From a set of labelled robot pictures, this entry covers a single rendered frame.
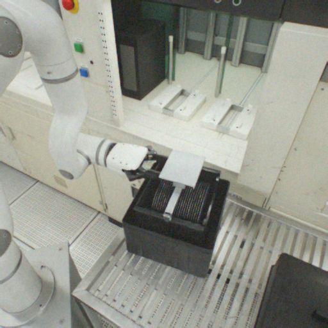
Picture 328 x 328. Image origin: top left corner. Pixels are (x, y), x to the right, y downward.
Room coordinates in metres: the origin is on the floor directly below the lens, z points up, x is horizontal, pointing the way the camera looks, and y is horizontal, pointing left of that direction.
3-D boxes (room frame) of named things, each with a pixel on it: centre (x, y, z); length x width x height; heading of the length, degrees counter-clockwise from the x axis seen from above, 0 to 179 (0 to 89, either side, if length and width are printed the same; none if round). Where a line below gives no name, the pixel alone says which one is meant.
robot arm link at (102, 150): (0.64, 0.17, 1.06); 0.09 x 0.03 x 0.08; 160
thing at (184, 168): (0.55, -0.05, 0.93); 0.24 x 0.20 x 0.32; 160
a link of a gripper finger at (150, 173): (0.54, 0.04, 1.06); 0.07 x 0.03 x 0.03; 70
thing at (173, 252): (0.55, -0.05, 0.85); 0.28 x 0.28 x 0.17; 70
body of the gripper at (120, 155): (0.61, 0.11, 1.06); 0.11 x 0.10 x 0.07; 70
